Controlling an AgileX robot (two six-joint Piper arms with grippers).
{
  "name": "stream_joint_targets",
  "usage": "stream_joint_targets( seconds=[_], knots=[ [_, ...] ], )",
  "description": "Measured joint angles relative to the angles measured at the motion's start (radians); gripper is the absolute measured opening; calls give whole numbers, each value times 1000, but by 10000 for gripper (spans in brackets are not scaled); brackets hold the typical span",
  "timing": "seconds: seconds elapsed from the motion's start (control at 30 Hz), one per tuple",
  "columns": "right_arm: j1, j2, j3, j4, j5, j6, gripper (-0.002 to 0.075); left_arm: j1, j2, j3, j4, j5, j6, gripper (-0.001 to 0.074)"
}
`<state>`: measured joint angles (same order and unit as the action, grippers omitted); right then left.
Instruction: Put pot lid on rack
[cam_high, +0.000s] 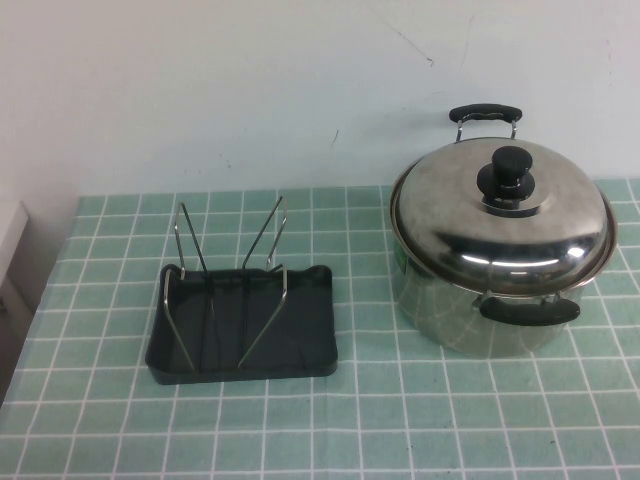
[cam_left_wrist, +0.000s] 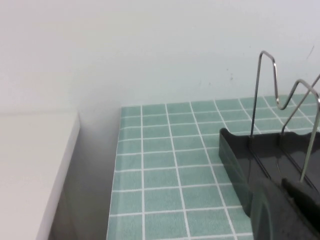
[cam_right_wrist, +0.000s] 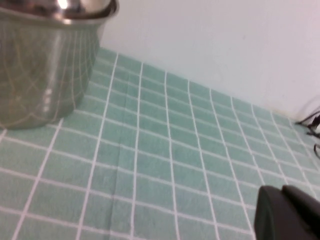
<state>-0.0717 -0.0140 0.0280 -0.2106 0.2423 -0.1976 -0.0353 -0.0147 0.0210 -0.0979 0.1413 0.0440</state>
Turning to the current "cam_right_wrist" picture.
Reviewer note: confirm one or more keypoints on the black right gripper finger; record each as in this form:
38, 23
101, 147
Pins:
282, 215

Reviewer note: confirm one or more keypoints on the green white checkered tablecloth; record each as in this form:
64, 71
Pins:
162, 150

